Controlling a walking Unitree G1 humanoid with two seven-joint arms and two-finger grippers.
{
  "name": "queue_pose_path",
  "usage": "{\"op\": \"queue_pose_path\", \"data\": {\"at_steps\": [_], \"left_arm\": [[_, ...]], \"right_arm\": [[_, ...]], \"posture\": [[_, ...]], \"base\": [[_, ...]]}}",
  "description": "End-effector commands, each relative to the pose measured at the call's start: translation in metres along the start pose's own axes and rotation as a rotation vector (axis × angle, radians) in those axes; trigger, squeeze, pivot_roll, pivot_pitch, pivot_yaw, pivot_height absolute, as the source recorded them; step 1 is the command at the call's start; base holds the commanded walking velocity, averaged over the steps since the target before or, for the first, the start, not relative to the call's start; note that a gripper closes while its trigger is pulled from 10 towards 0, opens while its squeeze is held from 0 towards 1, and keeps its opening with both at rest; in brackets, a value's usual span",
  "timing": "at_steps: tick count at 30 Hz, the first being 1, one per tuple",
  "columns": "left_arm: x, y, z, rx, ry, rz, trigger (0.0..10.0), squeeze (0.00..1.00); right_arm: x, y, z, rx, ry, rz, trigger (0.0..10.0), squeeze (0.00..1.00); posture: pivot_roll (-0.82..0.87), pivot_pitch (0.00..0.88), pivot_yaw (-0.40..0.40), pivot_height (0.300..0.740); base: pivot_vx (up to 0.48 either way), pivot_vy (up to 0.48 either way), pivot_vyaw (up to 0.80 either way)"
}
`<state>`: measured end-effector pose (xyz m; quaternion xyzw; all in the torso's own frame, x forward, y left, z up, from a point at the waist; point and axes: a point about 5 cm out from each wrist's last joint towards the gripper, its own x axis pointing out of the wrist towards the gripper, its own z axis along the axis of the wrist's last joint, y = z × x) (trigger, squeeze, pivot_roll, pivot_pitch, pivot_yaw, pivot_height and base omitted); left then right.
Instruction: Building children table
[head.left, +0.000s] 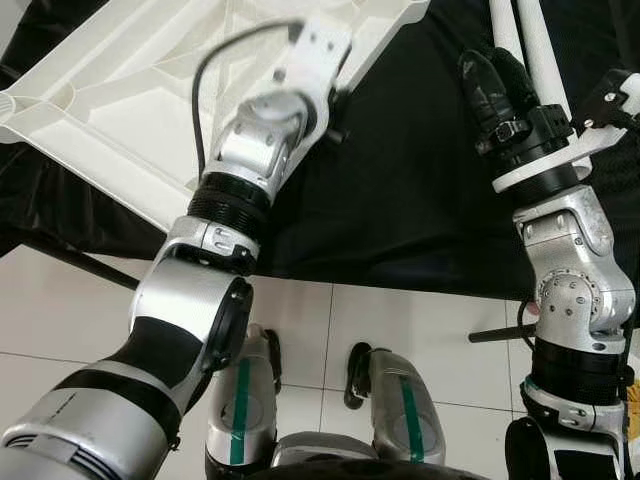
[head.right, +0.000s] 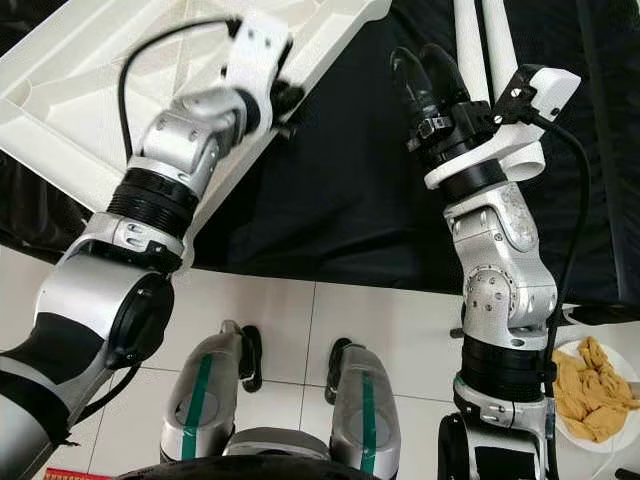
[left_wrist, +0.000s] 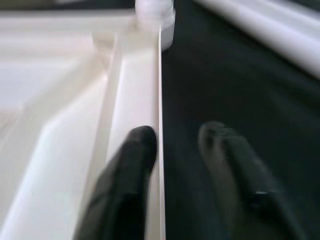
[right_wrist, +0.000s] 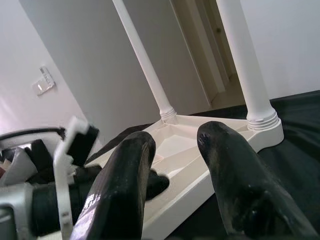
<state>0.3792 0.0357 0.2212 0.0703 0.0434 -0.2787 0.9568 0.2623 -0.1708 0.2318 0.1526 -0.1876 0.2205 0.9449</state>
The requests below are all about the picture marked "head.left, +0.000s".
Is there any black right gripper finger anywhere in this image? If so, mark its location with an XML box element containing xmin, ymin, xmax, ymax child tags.
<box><xmin>460</xmin><ymin>50</ymin><xmax>506</xmax><ymax>131</ymax></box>
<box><xmin>490</xmin><ymin>45</ymin><xmax>543</xmax><ymax>116</ymax></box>

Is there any white plastic table leg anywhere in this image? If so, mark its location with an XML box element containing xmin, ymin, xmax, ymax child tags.
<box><xmin>515</xmin><ymin>0</ymin><xmax>573</xmax><ymax>116</ymax></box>
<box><xmin>490</xmin><ymin>0</ymin><xmax>526</xmax><ymax>66</ymax></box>

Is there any white plastic children table top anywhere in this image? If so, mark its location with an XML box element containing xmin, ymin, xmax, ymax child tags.
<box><xmin>0</xmin><ymin>0</ymin><xmax>431</xmax><ymax>231</ymax></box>

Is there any black table cloth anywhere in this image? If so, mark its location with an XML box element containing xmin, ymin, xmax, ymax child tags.
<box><xmin>0</xmin><ymin>0</ymin><xmax>640</xmax><ymax>301</ymax></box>

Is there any black metal table leg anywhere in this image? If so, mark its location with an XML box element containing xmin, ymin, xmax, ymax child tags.
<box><xmin>25</xmin><ymin>240</ymin><xmax>141</xmax><ymax>291</ymax></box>
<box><xmin>470</xmin><ymin>322</ymin><xmax>536</xmax><ymax>344</ymax></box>

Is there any black robot left foot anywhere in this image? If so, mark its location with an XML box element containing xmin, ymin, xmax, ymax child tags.
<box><xmin>262</xmin><ymin>330</ymin><xmax>283</xmax><ymax>391</ymax></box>

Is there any black robot foot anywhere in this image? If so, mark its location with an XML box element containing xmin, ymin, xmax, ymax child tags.
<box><xmin>345</xmin><ymin>343</ymin><xmax>373</xmax><ymax>411</ymax></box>
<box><xmin>262</xmin><ymin>330</ymin><xmax>283</xmax><ymax>391</ymax></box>

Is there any black robot right foot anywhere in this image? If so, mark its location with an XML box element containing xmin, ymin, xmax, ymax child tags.
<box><xmin>345</xmin><ymin>343</ymin><xmax>373</xmax><ymax>411</ymax></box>

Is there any silver robot right leg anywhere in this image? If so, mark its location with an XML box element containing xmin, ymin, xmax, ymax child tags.
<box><xmin>365</xmin><ymin>350</ymin><xmax>448</xmax><ymax>466</ymax></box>

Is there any silver robot leg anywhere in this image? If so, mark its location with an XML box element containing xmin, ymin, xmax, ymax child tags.
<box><xmin>365</xmin><ymin>350</ymin><xmax>448</xmax><ymax>466</ymax></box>
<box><xmin>205</xmin><ymin>325</ymin><xmax>281</xmax><ymax>479</ymax></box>

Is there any yellow crumpled cloth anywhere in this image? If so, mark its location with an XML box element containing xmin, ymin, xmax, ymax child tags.
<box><xmin>625</xmin><ymin>380</ymin><xmax>640</xmax><ymax>441</ymax></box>

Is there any silver robot left leg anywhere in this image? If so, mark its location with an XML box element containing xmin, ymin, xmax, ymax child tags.
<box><xmin>205</xmin><ymin>325</ymin><xmax>281</xmax><ymax>479</ymax></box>

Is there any black robot torso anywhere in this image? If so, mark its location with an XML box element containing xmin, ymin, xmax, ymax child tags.
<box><xmin>205</xmin><ymin>437</ymin><xmax>521</xmax><ymax>480</ymax></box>

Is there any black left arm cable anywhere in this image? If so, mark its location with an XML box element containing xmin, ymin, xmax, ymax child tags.
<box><xmin>192</xmin><ymin>20</ymin><xmax>306</xmax><ymax>181</ymax></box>

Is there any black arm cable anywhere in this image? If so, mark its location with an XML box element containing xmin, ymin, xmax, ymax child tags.
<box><xmin>192</xmin><ymin>20</ymin><xmax>306</xmax><ymax>181</ymax></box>
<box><xmin>515</xmin><ymin>298</ymin><xmax>543</xmax><ymax>353</ymax></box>

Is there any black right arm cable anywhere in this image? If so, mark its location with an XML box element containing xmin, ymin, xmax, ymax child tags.
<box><xmin>515</xmin><ymin>298</ymin><xmax>543</xmax><ymax>353</ymax></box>

